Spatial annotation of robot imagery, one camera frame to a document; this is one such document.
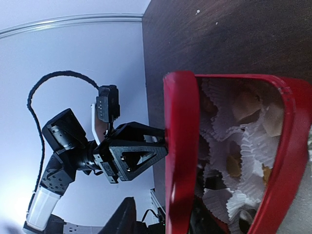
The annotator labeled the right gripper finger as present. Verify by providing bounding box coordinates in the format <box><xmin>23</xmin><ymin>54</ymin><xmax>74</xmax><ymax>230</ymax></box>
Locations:
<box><xmin>99</xmin><ymin>197</ymin><xmax>137</xmax><ymax>234</ymax></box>

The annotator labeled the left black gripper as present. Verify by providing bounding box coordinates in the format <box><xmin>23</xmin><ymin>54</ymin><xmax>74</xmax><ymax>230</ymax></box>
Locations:
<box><xmin>93</xmin><ymin>123</ymin><xmax>168</xmax><ymax>184</ymax></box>

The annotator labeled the red chocolate box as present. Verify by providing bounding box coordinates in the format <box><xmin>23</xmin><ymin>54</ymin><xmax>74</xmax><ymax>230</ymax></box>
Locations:
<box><xmin>191</xmin><ymin>74</ymin><xmax>312</xmax><ymax>234</ymax></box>

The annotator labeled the red box lid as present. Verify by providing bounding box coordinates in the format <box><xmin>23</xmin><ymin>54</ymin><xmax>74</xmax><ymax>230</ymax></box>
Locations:
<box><xmin>163</xmin><ymin>71</ymin><xmax>199</xmax><ymax>234</ymax></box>

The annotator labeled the dark chocolate cube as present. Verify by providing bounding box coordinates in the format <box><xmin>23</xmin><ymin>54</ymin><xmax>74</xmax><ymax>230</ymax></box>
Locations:
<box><xmin>204</xmin><ymin>176</ymin><xmax>227</xmax><ymax>190</ymax></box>

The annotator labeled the tan heart chocolate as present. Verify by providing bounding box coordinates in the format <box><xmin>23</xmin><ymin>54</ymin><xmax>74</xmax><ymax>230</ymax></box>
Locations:
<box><xmin>226</xmin><ymin>156</ymin><xmax>241</xmax><ymax>177</ymax></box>

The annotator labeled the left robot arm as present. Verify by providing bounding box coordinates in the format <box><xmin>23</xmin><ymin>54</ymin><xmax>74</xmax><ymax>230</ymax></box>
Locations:
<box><xmin>23</xmin><ymin>71</ymin><xmax>168</xmax><ymax>234</ymax></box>

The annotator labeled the front aluminium rail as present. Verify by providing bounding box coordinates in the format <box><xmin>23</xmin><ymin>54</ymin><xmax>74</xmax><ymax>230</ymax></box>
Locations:
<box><xmin>141</xmin><ymin>188</ymin><xmax>166</xmax><ymax>226</ymax></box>

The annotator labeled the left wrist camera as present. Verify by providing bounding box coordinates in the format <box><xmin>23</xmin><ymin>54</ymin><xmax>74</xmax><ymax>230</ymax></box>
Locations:
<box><xmin>90</xmin><ymin>84</ymin><xmax>121</xmax><ymax>146</ymax></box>

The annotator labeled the left aluminium frame post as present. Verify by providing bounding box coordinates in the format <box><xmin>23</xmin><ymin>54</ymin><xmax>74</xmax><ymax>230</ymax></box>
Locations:
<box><xmin>0</xmin><ymin>13</ymin><xmax>143</xmax><ymax>39</ymax></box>

